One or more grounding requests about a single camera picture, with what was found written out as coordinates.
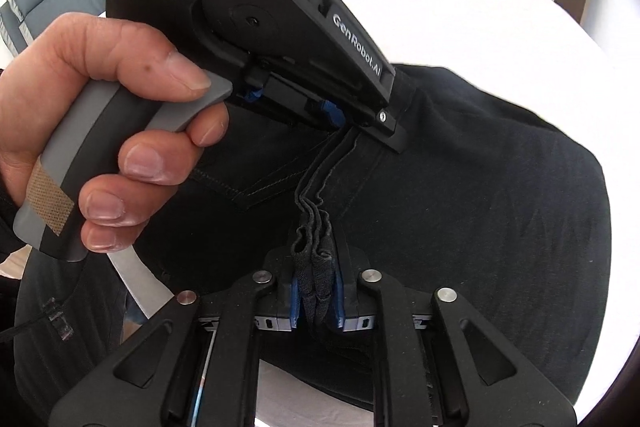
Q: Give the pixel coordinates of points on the person's left hand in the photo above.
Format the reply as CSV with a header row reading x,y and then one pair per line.
x,y
75,57

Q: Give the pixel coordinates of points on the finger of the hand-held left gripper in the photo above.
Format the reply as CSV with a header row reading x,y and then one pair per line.
x,y
332,113
387,127

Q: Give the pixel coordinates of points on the black denim pants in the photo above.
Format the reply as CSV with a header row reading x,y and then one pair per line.
x,y
475,207

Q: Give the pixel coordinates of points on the white bed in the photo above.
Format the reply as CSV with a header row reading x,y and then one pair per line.
x,y
450,7

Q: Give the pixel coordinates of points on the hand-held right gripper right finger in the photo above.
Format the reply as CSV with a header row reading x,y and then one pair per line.
x,y
336,302

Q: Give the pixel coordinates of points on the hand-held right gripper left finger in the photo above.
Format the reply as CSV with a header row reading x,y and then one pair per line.
x,y
296,299

